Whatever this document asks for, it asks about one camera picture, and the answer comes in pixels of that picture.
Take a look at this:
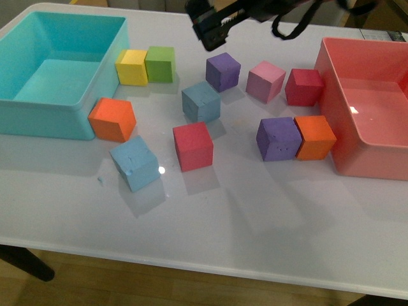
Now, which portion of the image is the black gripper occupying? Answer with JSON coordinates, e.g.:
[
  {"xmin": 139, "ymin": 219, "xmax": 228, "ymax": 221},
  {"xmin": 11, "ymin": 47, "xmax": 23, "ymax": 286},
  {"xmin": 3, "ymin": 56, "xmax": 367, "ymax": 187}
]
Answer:
[{"xmin": 184, "ymin": 0, "xmax": 275, "ymax": 52}]

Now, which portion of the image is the light blue foam block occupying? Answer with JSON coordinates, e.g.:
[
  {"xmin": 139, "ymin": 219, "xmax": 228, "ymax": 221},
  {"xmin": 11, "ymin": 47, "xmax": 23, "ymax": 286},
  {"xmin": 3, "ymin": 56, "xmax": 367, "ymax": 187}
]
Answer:
[
  {"xmin": 182, "ymin": 81, "xmax": 221, "ymax": 123},
  {"xmin": 109, "ymin": 136, "xmax": 161, "ymax": 193}
]

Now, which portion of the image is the purple foam block far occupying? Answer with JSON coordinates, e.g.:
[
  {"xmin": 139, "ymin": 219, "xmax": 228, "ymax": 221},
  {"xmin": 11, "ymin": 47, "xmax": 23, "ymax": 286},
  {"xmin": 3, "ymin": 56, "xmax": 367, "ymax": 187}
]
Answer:
[{"xmin": 205, "ymin": 52, "xmax": 241, "ymax": 92}]

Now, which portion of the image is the purple foam block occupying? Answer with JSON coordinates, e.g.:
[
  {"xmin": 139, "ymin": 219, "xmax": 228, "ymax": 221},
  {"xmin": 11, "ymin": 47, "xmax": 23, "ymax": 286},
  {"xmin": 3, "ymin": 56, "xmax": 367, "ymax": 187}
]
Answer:
[
  {"xmin": 205, "ymin": 52, "xmax": 241, "ymax": 92},
  {"xmin": 256, "ymin": 117, "xmax": 302, "ymax": 161}
]

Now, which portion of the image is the green foam block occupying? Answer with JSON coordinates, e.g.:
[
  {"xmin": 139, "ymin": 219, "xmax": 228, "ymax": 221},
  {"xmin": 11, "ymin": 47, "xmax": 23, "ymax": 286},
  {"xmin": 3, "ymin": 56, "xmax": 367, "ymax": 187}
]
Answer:
[{"xmin": 145, "ymin": 46, "xmax": 176, "ymax": 83}]

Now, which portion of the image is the pink foam block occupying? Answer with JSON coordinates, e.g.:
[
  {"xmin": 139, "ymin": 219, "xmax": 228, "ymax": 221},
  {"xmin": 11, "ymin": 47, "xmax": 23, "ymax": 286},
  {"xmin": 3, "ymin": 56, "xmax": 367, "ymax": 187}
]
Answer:
[{"xmin": 245, "ymin": 61, "xmax": 286, "ymax": 104}]

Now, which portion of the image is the yellow foam block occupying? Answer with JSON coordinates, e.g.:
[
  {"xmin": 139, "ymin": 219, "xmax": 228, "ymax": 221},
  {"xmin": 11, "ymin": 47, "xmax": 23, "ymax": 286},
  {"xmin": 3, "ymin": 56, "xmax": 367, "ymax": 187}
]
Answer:
[{"xmin": 115, "ymin": 49, "xmax": 148, "ymax": 86}]

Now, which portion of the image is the dark red foam block far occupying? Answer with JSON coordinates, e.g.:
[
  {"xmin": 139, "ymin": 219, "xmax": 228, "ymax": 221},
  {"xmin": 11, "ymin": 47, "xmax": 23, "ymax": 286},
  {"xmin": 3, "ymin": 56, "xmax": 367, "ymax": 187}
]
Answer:
[{"xmin": 285, "ymin": 68, "xmax": 324, "ymax": 106}]

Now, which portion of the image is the red foam block near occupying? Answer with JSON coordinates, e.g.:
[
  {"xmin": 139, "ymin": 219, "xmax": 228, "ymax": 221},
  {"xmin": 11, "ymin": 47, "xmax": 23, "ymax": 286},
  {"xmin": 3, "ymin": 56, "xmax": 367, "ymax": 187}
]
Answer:
[{"xmin": 173, "ymin": 122, "xmax": 214, "ymax": 172}]

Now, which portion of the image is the purple foam block near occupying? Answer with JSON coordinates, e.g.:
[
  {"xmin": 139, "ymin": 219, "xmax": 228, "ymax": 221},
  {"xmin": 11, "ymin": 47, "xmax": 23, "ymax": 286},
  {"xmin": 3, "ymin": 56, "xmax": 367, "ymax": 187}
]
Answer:
[{"xmin": 256, "ymin": 117, "xmax": 302, "ymax": 161}]

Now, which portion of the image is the orange foam block left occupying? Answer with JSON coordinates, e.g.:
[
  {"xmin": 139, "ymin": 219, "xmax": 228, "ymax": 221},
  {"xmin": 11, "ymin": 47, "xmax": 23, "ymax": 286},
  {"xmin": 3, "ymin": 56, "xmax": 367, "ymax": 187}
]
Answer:
[{"xmin": 88, "ymin": 98, "xmax": 136, "ymax": 143}]

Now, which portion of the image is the orange foam block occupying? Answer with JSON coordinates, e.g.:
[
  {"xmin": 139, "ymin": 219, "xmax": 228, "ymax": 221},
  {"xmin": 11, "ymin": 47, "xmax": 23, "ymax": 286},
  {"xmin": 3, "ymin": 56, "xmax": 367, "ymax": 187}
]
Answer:
[
  {"xmin": 294, "ymin": 115, "xmax": 337, "ymax": 161},
  {"xmin": 88, "ymin": 98, "xmax": 136, "ymax": 143}
]

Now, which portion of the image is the orange foam block right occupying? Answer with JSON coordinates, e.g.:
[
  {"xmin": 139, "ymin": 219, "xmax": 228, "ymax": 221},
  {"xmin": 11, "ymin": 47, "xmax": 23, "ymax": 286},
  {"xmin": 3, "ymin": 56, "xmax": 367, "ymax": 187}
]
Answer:
[{"xmin": 294, "ymin": 115, "xmax": 337, "ymax": 161}]

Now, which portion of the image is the teal plastic bin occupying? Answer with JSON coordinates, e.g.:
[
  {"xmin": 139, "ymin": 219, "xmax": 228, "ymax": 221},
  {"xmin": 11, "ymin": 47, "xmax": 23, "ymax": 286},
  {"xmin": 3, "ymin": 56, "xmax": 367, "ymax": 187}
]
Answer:
[{"xmin": 1, "ymin": 11, "xmax": 129, "ymax": 140}]

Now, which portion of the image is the table label sticker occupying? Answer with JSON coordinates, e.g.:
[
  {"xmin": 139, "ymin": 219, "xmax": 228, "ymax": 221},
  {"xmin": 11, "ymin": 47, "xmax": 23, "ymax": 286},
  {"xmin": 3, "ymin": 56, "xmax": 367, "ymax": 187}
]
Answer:
[{"xmin": 360, "ymin": 29, "xmax": 408, "ymax": 42}]

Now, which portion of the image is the pink plastic bin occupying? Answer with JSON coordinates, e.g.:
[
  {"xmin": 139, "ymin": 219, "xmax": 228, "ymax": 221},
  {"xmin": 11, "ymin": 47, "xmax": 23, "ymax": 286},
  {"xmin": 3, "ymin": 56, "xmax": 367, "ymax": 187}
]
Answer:
[{"xmin": 315, "ymin": 38, "xmax": 407, "ymax": 180}]

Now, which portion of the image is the black table leg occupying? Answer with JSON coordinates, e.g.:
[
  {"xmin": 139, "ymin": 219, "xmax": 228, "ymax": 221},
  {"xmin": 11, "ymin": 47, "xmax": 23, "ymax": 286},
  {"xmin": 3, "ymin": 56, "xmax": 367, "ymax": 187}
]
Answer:
[{"xmin": 1, "ymin": 245, "xmax": 55, "ymax": 282}]

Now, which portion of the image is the black cable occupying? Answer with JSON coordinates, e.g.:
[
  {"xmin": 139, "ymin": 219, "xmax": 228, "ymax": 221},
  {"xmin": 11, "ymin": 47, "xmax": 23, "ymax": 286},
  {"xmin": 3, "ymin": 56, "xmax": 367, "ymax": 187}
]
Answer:
[{"xmin": 271, "ymin": 0, "xmax": 377, "ymax": 41}]

